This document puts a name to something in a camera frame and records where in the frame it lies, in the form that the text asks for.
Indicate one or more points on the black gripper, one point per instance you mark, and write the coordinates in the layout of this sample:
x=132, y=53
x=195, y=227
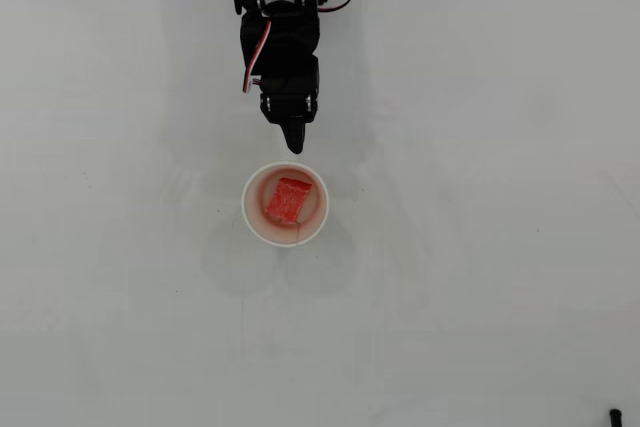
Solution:
x=289, y=103

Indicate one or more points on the red foam cube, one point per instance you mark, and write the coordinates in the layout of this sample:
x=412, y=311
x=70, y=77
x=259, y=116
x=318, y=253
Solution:
x=287, y=199

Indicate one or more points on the tan ripple paper cup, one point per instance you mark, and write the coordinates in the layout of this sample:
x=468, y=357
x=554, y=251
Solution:
x=254, y=197

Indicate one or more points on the small black post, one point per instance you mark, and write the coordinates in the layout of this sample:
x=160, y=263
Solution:
x=615, y=419

